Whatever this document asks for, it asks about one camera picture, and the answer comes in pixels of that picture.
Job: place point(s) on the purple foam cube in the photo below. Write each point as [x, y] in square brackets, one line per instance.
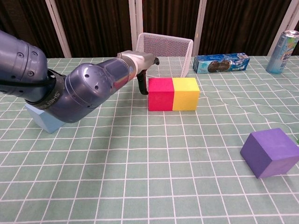
[268, 149]

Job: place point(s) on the blue cookie box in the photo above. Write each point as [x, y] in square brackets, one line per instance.
[219, 64]

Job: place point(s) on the dark pleated curtain backdrop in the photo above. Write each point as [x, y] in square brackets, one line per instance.
[98, 23]

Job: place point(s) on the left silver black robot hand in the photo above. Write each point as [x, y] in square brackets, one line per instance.
[144, 61]

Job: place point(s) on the tall light blue drink can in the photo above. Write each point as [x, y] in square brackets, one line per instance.
[282, 53]

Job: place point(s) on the light blue foam cube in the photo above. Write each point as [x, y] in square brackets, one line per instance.
[50, 124]

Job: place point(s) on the green checked tablecloth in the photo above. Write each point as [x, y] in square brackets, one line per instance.
[149, 163]

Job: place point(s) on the white partition frame post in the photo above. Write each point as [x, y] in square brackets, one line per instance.
[200, 23]
[135, 21]
[58, 30]
[288, 18]

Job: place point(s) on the yellow foam cube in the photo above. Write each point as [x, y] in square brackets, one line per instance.
[185, 95]

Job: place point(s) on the crimson red foam cube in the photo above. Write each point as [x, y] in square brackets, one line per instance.
[161, 95]

